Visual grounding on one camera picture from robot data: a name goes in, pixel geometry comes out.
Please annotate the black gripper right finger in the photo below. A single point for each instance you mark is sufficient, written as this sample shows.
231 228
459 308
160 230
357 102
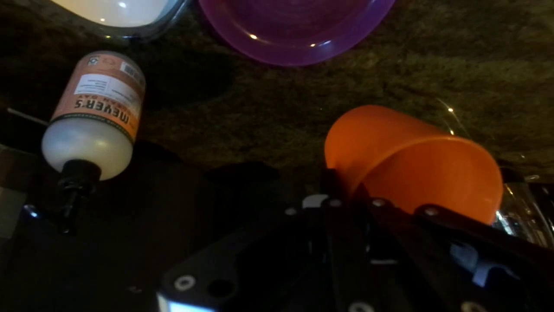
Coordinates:
427 254

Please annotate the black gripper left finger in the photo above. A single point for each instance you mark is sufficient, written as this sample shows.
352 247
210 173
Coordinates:
338 232

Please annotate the orange plastic cup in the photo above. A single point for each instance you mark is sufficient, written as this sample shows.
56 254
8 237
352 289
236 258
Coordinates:
416 166

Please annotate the pink purple plastic plate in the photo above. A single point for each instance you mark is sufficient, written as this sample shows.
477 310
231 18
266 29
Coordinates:
295 29

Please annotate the soap bottle with orange label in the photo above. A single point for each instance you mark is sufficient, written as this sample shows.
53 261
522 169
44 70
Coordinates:
96 116

